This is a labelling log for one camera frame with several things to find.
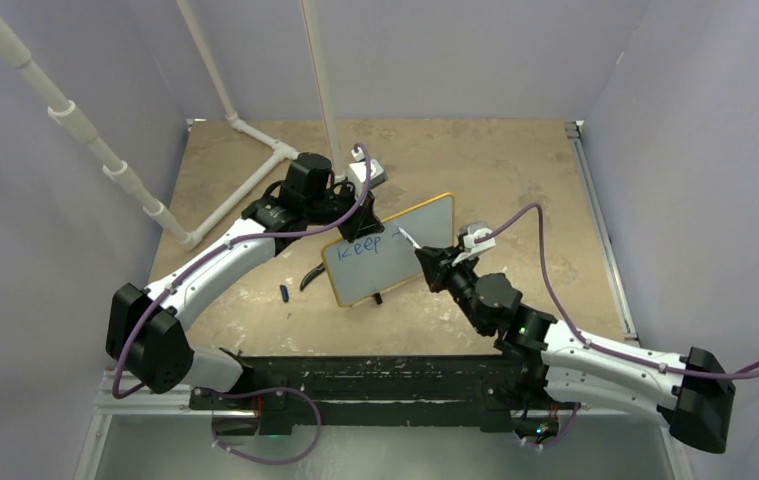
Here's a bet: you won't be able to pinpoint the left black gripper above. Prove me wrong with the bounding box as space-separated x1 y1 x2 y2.
305 178 384 244

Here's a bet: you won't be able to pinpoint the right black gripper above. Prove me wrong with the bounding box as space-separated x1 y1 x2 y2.
418 244 490 335

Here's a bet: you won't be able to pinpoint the white marker pen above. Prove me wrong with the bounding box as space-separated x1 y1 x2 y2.
397 226 421 250

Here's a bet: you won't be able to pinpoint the yellow framed whiteboard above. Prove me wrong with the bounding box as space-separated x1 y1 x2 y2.
321 192 456 308

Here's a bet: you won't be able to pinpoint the blue marker cap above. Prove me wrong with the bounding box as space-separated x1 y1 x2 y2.
279 285 290 303

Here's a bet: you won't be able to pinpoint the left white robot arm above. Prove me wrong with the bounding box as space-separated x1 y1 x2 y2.
106 143 387 409

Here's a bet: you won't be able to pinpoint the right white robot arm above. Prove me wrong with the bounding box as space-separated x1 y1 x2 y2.
414 246 736 454

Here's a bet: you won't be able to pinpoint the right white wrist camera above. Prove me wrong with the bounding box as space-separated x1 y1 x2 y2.
452 221 496 266

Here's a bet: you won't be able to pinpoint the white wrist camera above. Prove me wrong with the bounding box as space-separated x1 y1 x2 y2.
452 221 496 266
345 148 388 196

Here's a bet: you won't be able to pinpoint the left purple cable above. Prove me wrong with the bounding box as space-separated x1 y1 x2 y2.
111 143 372 400

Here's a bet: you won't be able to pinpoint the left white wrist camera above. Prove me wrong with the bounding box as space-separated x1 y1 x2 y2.
345 148 388 196

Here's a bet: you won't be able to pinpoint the black handled pliers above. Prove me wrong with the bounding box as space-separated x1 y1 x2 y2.
299 263 325 291

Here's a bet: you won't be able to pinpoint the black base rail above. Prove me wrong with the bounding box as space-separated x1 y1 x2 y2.
190 354 572 435

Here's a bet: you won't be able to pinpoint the right aluminium side rail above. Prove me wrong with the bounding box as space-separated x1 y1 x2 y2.
564 121 639 344

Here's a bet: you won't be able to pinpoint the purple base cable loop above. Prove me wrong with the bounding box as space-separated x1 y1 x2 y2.
211 384 325 466

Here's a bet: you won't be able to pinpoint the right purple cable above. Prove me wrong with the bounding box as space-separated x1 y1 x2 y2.
478 202 759 382

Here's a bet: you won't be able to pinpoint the white pvc pipe frame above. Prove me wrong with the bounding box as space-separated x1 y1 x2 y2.
0 0 348 252

